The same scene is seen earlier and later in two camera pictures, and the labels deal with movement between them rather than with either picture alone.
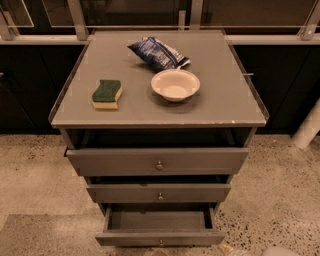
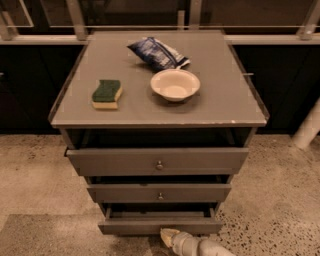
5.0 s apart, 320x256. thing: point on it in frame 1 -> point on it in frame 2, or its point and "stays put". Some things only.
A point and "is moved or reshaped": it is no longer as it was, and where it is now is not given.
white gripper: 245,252 -> 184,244
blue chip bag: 158,54 stays put
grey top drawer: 157,162 stays put
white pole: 310,129 stays put
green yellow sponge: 107,94 stays put
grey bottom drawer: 160,228 is moved or reshaped
